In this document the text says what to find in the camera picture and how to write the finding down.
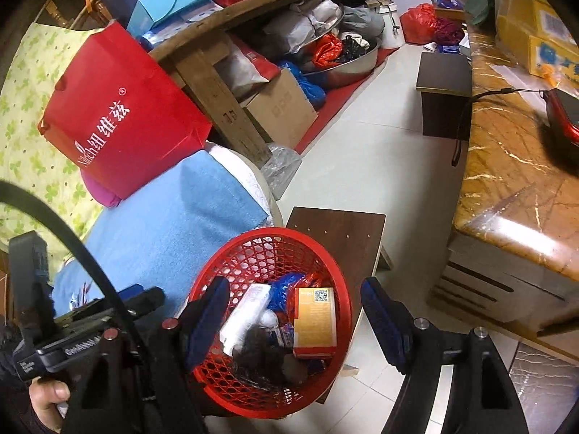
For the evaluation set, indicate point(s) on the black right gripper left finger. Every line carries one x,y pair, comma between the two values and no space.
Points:
121,391

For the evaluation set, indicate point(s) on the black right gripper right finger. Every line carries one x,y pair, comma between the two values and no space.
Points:
482,398

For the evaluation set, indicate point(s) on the black plastic bag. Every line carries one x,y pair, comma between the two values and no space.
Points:
262,363

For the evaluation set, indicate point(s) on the white medicine box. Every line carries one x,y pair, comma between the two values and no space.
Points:
245,314

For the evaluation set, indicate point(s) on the orange red medicine box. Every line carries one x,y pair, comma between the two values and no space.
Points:
315,327

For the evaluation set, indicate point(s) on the person's left hand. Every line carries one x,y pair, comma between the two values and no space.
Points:
45,396

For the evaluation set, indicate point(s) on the marble top desk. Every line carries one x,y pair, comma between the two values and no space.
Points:
513,251

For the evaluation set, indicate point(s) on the blue bed blanket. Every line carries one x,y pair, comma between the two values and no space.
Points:
164,234

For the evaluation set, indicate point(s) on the red plastic mesh basket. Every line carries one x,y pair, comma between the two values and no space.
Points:
287,326

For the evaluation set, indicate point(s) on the magenta pillow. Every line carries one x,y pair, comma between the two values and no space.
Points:
98,192

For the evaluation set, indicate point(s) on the brown wooden stool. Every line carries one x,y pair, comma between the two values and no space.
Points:
343,247

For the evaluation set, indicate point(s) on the red Nilrich paper bag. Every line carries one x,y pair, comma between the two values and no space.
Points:
118,115

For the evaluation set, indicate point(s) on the green clover pattern quilt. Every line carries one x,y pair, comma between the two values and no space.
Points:
27,159

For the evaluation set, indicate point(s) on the red black device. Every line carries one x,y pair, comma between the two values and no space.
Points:
562,111

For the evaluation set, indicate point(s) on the cardboard box under shelf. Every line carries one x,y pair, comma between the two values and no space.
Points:
280,111

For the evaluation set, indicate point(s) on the small dark stool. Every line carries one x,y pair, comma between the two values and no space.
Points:
444,82

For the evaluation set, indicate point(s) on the wooden shelf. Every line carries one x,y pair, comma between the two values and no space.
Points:
218,70

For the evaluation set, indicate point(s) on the light blue box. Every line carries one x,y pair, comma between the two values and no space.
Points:
150,13

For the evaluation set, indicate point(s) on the yellow carton boxes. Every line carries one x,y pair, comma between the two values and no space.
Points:
536,38

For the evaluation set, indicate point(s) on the steel basin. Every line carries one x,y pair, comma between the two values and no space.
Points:
349,72

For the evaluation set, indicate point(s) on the red plastic bag on floor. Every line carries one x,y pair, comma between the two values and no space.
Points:
419,24

